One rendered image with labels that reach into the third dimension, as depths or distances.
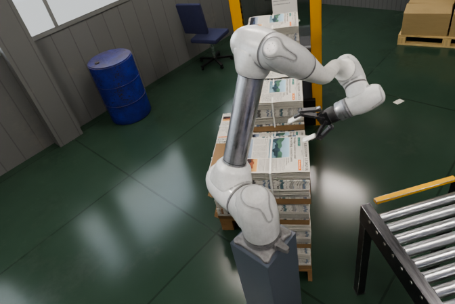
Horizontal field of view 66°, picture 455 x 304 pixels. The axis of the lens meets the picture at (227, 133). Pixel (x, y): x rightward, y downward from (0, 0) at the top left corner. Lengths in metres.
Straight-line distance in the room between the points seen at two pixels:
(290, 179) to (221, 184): 0.42
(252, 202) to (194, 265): 1.50
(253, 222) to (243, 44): 0.65
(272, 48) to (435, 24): 4.14
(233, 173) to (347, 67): 0.68
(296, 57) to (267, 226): 0.63
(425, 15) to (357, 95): 3.58
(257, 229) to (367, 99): 0.72
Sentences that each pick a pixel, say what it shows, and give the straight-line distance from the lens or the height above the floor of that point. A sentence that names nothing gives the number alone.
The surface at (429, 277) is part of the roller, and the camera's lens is 1.75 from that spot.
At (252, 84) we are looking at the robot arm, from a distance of 1.29.
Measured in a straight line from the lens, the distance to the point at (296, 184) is 1.75.
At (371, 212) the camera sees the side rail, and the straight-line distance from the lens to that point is 1.90.
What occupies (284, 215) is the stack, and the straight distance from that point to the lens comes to 2.01.
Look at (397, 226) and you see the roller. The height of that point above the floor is 0.80.
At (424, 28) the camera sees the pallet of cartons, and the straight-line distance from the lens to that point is 5.18.
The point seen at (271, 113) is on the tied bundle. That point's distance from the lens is 2.23.
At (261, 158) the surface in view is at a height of 1.06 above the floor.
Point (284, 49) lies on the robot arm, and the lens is 1.13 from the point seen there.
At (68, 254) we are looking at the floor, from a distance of 3.27.
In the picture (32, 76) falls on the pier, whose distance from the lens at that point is 4.17.
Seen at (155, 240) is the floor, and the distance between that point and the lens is 2.98.
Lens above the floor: 2.26
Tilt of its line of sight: 37 degrees down
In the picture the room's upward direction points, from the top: 12 degrees counter-clockwise
